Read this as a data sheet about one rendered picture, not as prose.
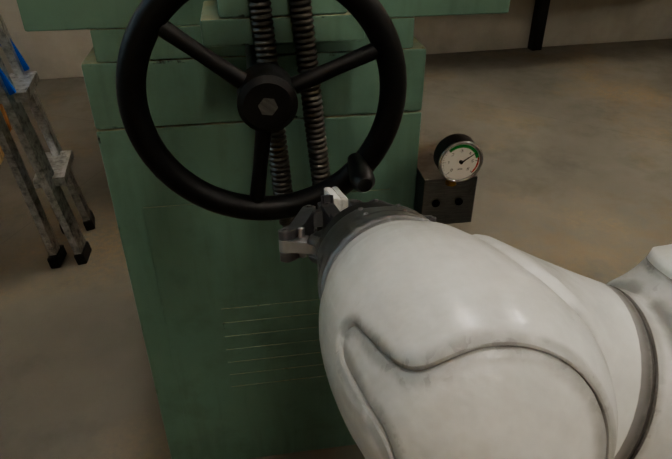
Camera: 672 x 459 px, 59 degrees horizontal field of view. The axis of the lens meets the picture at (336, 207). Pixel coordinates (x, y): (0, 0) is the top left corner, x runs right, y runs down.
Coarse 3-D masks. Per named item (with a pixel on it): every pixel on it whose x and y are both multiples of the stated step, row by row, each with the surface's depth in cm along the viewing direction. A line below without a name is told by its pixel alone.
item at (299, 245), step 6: (300, 228) 46; (300, 234) 46; (294, 240) 45; (300, 240) 45; (306, 240) 45; (282, 246) 45; (288, 246) 45; (294, 246) 45; (300, 246) 45; (306, 246) 45; (312, 246) 44; (282, 252) 46; (288, 252) 45; (294, 252) 45; (300, 252) 45; (306, 252) 45; (312, 252) 44
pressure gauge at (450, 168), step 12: (444, 144) 80; (456, 144) 79; (468, 144) 79; (444, 156) 80; (456, 156) 80; (468, 156) 80; (480, 156) 80; (444, 168) 81; (456, 168) 81; (468, 168) 81; (456, 180) 82
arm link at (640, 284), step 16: (656, 256) 29; (640, 272) 30; (656, 272) 29; (624, 288) 30; (640, 288) 29; (656, 288) 28; (640, 304) 27; (656, 304) 28; (656, 320) 27; (656, 336) 26; (656, 352) 25; (656, 368) 25; (656, 384) 25; (656, 400) 25; (656, 416) 25; (656, 432) 25; (640, 448) 25; (656, 448) 25
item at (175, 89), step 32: (96, 64) 73; (160, 64) 74; (192, 64) 74; (288, 64) 76; (320, 64) 77; (416, 64) 79; (96, 96) 75; (160, 96) 76; (192, 96) 77; (224, 96) 77; (352, 96) 80; (416, 96) 81; (96, 128) 77
